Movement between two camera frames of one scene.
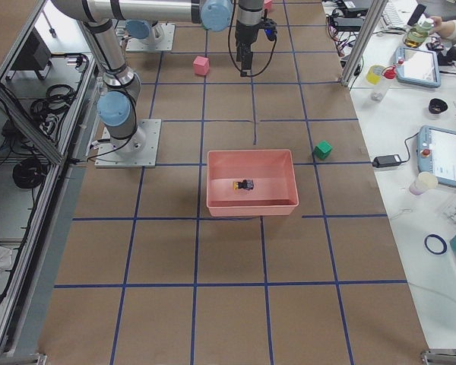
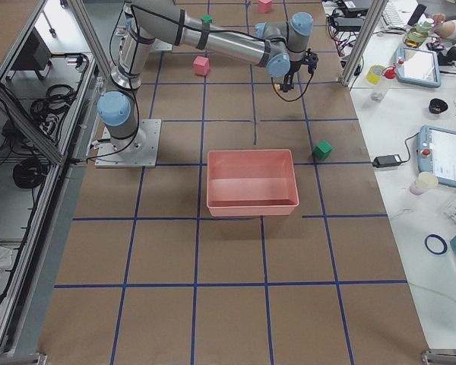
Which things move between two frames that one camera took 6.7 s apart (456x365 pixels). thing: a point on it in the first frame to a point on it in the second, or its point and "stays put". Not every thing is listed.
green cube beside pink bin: [323, 150] stays put
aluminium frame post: [376, 11] stays put
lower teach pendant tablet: [446, 153] stays put
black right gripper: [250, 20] to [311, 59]
